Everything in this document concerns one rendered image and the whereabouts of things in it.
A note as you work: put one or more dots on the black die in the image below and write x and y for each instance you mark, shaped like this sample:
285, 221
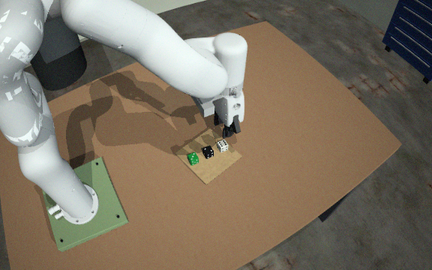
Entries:
208, 152

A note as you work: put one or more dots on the tan square mat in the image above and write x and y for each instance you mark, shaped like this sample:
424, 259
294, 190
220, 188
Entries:
208, 169

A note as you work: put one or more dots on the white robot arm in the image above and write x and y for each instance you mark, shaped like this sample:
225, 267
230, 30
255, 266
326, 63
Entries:
196, 66

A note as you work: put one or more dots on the green die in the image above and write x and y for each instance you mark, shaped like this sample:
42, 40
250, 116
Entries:
193, 158

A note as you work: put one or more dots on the white die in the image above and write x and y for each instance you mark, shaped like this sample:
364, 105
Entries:
222, 145

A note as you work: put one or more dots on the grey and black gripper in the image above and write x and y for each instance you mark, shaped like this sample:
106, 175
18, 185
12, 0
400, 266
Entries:
230, 111

